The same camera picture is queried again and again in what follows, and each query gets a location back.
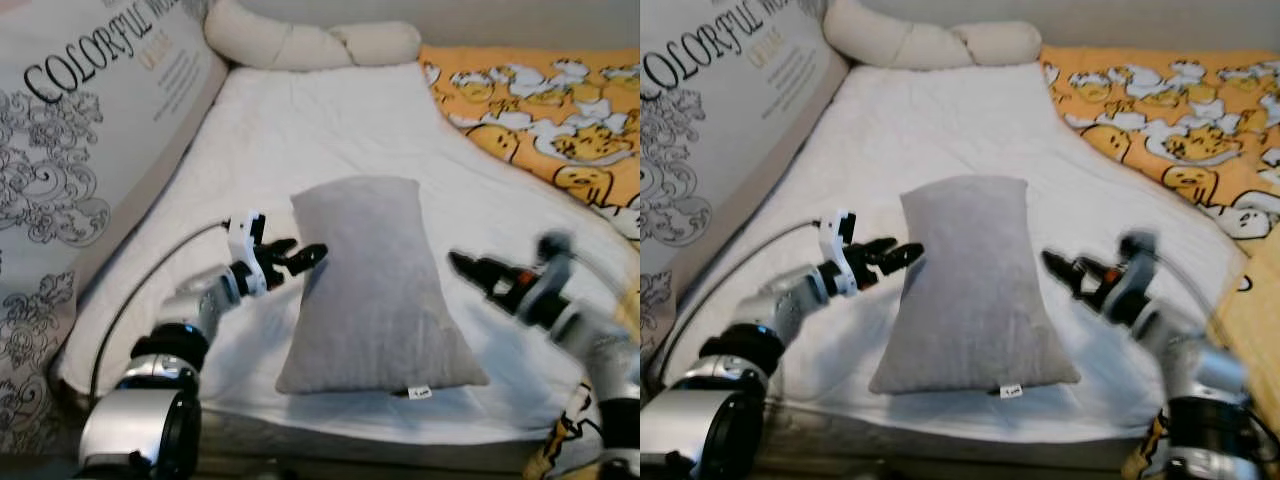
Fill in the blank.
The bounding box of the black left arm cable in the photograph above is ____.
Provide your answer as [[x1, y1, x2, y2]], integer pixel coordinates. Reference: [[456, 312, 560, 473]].
[[88, 222, 233, 406], [655, 220, 826, 386]]

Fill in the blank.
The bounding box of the beige knot cushion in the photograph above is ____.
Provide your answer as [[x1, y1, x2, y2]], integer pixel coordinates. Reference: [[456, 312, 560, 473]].
[[203, 0, 423, 71], [823, 0, 1044, 71]]

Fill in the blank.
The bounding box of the orange cartoon print blanket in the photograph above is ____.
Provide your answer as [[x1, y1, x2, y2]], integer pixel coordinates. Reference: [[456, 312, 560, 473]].
[[1040, 45, 1280, 480], [418, 45, 641, 480]]

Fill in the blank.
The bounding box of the grey pillow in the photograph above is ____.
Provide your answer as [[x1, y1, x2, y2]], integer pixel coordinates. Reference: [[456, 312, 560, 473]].
[[868, 175, 1083, 398], [275, 176, 491, 399]]

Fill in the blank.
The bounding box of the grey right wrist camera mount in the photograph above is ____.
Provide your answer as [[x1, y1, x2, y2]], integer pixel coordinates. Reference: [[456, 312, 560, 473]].
[[1120, 230, 1166, 301], [533, 230, 579, 301]]

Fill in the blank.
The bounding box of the white quilted mattress cover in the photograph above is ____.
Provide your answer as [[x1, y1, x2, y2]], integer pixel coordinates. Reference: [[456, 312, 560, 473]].
[[655, 62, 1251, 446], [55, 62, 641, 446]]

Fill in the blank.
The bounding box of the grey patterned bed mattress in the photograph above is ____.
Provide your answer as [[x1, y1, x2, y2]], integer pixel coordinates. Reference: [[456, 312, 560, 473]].
[[195, 405, 561, 471], [760, 405, 1161, 471]]

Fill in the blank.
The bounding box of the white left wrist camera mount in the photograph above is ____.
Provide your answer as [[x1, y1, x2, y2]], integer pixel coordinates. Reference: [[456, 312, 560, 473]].
[[226, 211, 271, 298], [818, 210, 859, 298]]

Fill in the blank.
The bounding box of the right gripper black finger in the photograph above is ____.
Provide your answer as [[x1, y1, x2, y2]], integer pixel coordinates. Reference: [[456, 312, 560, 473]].
[[1056, 268, 1109, 306], [462, 268, 516, 306], [1042, 250, 1099, 279], [447, 250, 506, 279]]

